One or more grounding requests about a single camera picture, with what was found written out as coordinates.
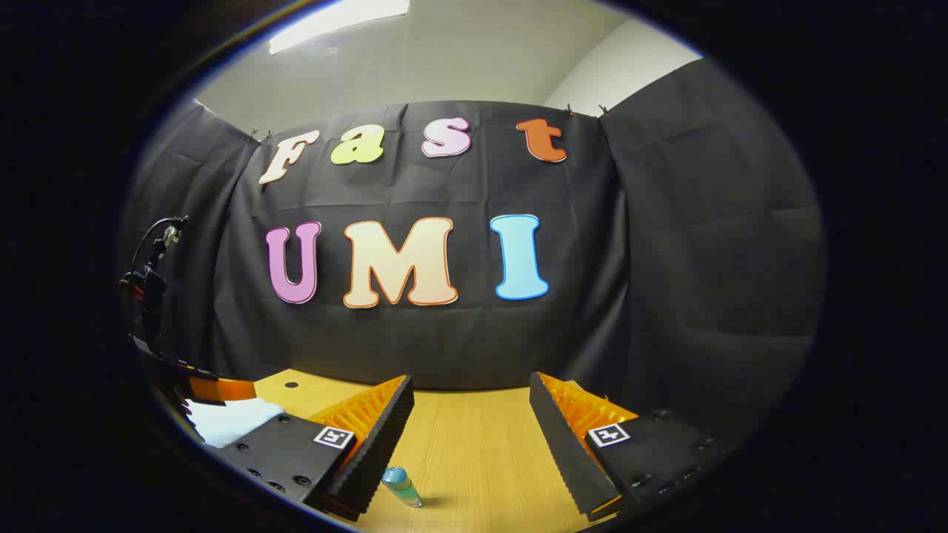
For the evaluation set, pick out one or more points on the pale blue suitcase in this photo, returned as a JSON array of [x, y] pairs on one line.
[[229, 420]]

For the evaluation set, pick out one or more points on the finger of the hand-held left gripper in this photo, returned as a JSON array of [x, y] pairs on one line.
[[222, 389]]

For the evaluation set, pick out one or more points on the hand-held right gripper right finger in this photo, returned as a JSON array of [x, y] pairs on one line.
[[559, 451]]

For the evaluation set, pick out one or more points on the small blue-capped clear bottle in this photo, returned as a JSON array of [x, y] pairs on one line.
[[400, 485]]

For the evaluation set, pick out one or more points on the black backdrop cloth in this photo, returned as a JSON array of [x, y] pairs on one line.
[[459, 340]]

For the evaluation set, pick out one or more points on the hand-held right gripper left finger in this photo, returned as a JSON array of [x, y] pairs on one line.
[[381, 451]]

